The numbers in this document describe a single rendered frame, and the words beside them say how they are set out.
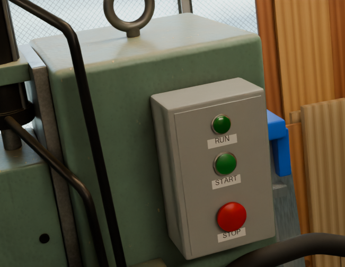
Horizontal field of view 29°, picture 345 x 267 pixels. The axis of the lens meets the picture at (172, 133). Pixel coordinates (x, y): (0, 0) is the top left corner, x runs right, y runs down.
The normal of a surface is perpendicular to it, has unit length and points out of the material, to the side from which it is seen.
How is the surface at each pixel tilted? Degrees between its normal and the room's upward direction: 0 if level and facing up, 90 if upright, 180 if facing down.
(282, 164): 90
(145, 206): 90
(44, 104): 90
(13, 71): 90
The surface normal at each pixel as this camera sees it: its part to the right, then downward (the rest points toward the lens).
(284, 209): 0.35, 0.12
